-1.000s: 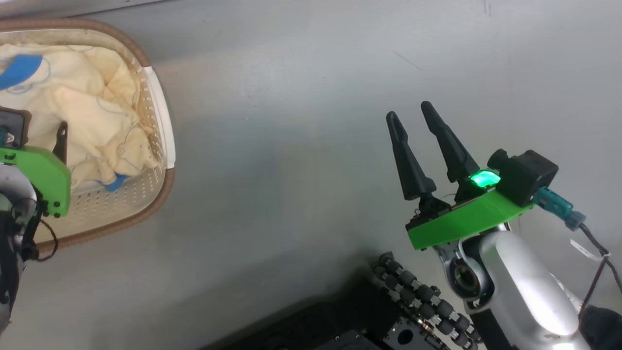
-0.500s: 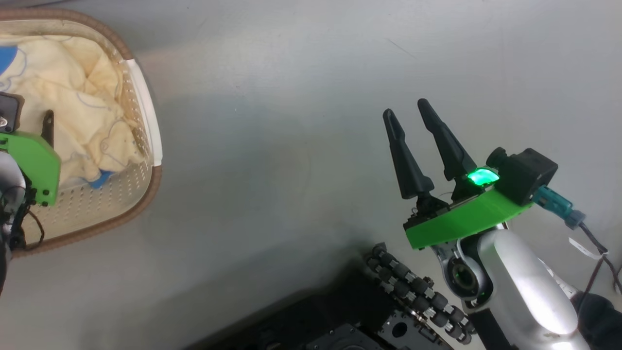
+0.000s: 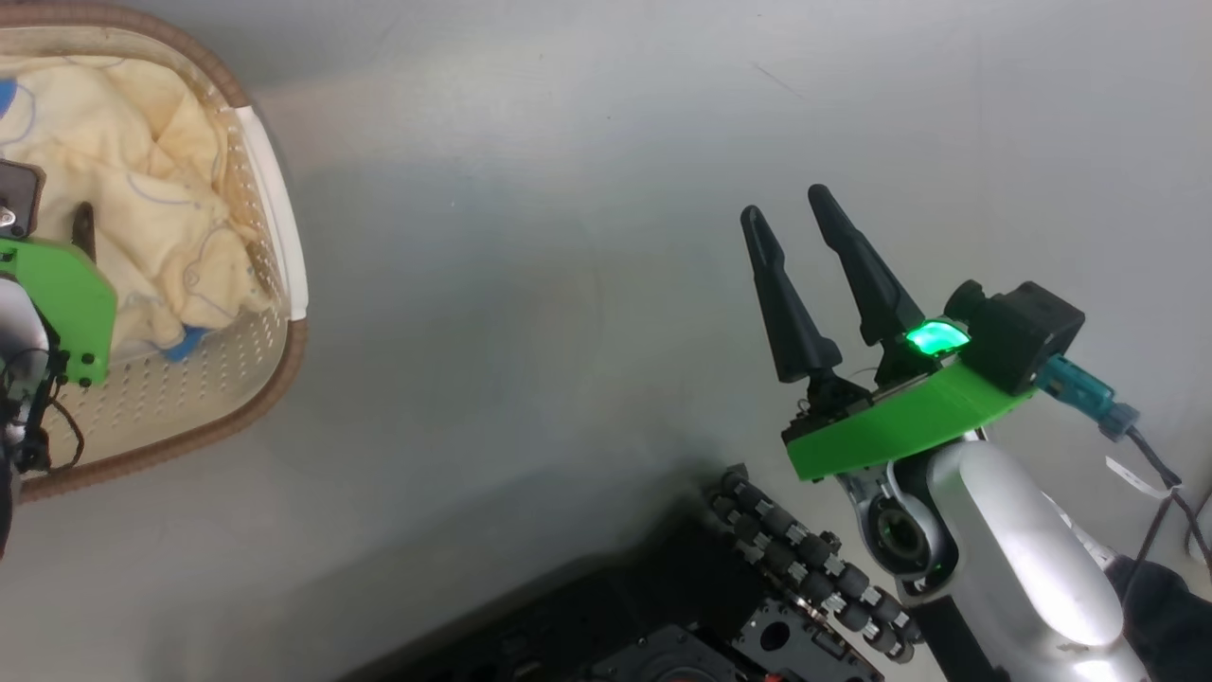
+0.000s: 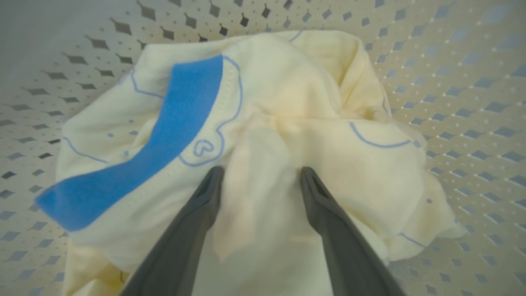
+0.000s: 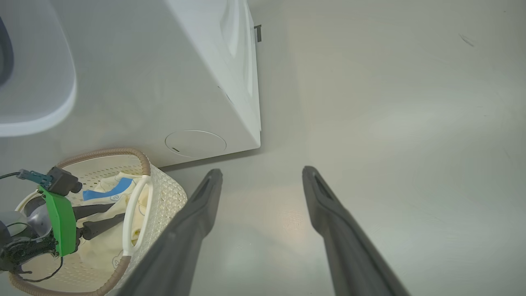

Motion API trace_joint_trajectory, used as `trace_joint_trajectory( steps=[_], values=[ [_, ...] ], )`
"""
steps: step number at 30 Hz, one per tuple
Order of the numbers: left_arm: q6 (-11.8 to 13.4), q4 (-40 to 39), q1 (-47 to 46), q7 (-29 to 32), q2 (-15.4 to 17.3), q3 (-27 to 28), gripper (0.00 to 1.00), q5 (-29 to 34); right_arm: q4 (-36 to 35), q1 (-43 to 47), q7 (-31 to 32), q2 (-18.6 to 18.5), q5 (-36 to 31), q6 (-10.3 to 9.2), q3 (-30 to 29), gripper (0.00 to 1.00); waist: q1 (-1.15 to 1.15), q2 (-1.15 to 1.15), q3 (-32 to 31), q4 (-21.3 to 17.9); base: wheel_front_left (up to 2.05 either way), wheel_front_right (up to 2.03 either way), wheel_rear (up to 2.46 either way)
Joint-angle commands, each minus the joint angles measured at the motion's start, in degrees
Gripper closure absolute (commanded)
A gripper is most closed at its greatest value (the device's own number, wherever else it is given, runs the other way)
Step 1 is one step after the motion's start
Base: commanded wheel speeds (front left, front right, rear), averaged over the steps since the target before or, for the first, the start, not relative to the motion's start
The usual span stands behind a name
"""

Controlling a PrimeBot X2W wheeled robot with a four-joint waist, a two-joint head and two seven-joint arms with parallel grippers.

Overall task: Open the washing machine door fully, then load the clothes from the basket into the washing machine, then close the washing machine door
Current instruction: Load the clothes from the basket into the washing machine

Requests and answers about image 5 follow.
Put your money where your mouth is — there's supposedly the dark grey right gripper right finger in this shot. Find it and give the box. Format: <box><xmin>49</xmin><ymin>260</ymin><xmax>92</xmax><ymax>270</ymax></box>
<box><xmin>302</xmin><ymin>166</ymin><xmax>411</xmax><ymax>296</ymax></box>

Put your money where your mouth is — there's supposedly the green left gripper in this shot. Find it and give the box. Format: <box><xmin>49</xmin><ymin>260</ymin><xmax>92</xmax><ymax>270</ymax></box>
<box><xmin>38</xmin><ymin>185</ymin><xmax>126</xmax><ymax>258</ymax></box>

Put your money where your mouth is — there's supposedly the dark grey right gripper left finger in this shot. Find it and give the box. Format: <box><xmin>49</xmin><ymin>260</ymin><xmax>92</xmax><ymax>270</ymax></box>
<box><xmin>107</xmin><ymin>169</ymin><xmax>223</xmax><ymax>296</ymax></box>

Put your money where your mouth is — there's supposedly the cream cloth with blue trim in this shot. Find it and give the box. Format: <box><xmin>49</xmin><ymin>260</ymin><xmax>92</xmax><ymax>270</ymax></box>
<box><xmin>75</xmin><ymin>173</ymin><xmax>151</xmax><ymax>270</ymax></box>

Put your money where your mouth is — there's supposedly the cream perforated laundry basket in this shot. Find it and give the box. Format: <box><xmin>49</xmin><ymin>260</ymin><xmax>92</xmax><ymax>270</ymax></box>
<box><xmin>8</xmin><ymin>148</ymin><xmax>188</xmax><ymax>296</ymax></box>

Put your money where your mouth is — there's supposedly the white washing machine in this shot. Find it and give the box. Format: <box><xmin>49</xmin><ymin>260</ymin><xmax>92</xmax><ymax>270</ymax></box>
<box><xmin>0</xmin><ymin>0</ymin><xmax>262</xmax><ymax>169</ymax></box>

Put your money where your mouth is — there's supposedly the grey rubber door gasket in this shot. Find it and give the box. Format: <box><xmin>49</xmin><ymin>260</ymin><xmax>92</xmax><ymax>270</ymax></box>
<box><xmin>0</xmin><ymin>16</ymin><xmax>15</xmax><ymax>88</ymax></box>

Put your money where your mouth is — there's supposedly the round white filter cover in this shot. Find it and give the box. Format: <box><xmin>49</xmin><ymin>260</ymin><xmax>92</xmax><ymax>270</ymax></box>
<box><xmin>165</xmin><ymin>130</ymin><xmax>227</xmax><ymax>158</ymax></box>

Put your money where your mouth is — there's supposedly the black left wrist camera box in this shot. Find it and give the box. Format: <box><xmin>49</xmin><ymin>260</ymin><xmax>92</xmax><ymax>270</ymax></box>
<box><xmin>46</xmin><ymin>166</ymin><xmax>83</xmax><ymax>196</ymax></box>

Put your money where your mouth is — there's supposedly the teal left camera connector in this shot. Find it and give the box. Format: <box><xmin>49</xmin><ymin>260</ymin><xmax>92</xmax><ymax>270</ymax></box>
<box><xmin>16</xmin><ymin>169</ymin><xmax>54</xmax><ymax>188</ymax></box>

